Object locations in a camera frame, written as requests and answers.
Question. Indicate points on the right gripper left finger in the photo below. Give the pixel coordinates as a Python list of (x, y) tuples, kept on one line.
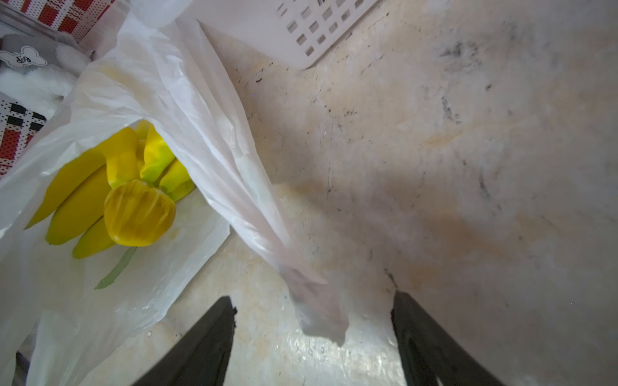
[(202, 356)]

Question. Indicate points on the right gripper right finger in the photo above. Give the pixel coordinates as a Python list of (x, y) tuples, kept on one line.
[(429, 355)]

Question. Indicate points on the white plastic bag lemon print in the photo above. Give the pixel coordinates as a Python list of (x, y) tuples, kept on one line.
[(81, 310)]

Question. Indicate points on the yellow banana bunch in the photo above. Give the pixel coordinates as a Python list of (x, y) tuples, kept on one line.
[(123, 191)]

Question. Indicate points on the grey husky plush toy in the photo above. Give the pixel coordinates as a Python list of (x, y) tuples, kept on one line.
[(39, 72)]

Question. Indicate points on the white plastic basket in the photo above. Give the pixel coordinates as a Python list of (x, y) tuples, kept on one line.
[(293, 32)]

